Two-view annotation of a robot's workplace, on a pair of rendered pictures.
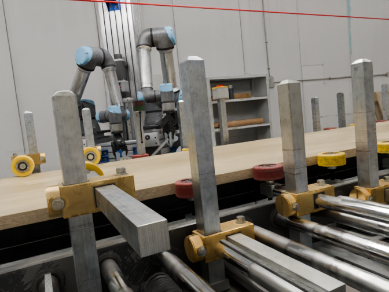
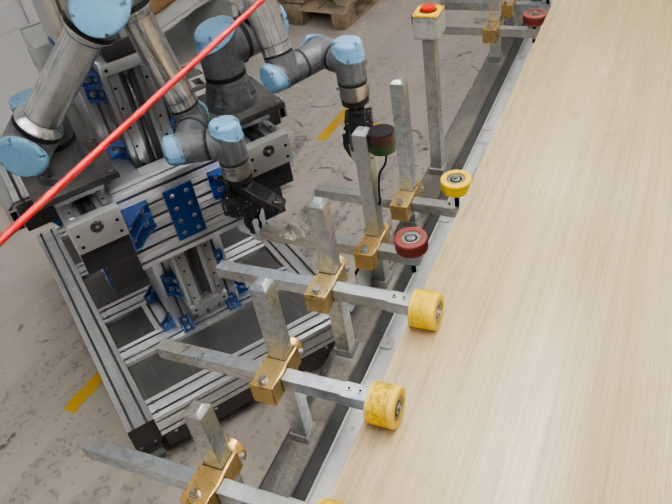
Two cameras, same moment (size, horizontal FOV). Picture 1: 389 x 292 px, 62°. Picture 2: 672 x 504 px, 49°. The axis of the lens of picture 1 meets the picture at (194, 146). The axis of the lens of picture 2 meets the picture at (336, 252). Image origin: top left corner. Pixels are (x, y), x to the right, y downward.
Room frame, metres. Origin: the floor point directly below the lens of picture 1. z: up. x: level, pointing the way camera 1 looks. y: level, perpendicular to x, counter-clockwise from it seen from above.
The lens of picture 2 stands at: (0.58, 1.17, 2.02)
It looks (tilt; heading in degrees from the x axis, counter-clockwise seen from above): 40 degrees down; 325
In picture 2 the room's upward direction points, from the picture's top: 11 degrees counter-clockwise
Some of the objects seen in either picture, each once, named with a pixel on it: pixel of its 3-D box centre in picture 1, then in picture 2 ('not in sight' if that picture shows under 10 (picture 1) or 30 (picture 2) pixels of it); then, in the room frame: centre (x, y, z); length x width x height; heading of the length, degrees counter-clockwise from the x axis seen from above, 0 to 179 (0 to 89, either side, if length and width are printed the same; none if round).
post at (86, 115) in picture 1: (91, 157); (333, 285); (1.58, 0.50, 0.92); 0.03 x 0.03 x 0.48; 26
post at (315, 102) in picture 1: (316, 131); (495, 14); (2.22, -0.85, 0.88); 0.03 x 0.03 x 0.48; 26
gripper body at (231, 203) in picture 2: (117, 141); (240, 193); (1.98, 0.46, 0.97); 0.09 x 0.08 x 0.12; 26
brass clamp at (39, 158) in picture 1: (29, 159); (278, 369); (1.46, 0.75, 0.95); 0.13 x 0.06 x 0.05; 116
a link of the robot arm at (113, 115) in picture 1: (114, 115); (227, 141); (1.97, 0.46, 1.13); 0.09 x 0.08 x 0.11; 52
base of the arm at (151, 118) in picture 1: (154, 117); (228, 85); (2.27, 0.26, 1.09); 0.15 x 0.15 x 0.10
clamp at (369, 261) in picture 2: not in sight; (374, 245); (1.67, 0.30, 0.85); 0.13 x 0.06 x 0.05; 116
